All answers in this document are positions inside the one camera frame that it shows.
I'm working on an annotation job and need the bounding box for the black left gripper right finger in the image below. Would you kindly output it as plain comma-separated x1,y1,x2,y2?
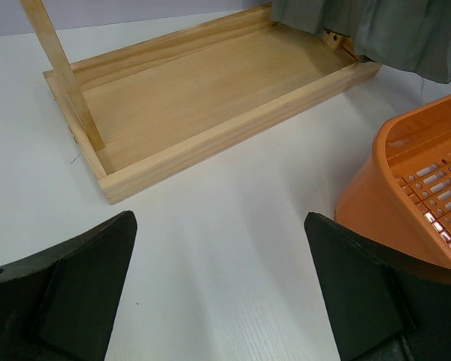
304,212,451,360

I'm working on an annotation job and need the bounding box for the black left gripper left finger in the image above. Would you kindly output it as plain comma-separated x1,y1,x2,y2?
0,211,138,360

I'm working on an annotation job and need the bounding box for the grey pleated skirt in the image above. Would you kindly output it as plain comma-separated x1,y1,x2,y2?
270,0,451,83

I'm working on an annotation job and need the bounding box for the orange plastic basket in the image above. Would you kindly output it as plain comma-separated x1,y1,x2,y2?
334,95,451,268

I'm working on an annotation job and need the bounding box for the wooden clothes rack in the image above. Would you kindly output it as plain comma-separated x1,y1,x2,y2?
22,1,380,204

